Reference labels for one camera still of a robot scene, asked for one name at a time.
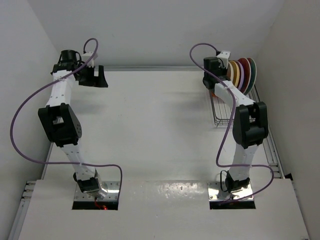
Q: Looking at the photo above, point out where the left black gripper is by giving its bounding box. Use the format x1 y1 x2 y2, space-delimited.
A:
76 63 108 88

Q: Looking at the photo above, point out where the tan plate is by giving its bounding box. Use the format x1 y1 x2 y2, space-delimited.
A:
229 60 240 87

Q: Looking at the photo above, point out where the purple plate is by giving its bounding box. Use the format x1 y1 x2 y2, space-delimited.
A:
235 60 245 90

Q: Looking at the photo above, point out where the red teal floral plate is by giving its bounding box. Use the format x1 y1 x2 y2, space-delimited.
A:
245 58 257 95
238 57 251 94

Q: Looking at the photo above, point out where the cream plate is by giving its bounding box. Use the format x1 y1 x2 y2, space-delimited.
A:
226 63 232 80

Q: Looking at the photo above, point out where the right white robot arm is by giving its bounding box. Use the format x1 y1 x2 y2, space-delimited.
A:
202 56 269 193

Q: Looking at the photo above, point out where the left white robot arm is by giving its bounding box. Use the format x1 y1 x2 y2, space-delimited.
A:
38 50 108 200

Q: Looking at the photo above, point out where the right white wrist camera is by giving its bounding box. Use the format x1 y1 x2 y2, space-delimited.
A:
216 50 231 69

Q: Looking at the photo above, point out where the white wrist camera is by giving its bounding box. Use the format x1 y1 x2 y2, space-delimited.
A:
216 50 231 69
81 51 98 68

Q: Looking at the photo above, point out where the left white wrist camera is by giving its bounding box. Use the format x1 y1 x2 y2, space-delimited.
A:
81 51 98 68

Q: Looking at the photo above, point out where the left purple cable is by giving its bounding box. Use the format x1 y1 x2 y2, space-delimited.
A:
9 37 123 198

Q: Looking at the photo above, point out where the purple cable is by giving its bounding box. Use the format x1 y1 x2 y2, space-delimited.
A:
9 37 123 198
189 43 275 205

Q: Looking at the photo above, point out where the wire dish rack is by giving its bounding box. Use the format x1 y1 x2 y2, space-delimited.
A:
208 86 262 127

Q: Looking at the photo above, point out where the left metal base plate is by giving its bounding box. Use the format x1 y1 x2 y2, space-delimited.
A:
73 181 120 202

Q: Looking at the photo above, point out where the metal base plate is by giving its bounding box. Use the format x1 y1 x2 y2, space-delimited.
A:
73 181 120 202
207 181 254 202

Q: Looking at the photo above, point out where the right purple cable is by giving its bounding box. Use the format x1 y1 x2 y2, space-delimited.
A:
189 43 275 205

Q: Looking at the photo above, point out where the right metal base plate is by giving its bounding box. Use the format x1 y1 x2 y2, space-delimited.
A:
207 181 254 202

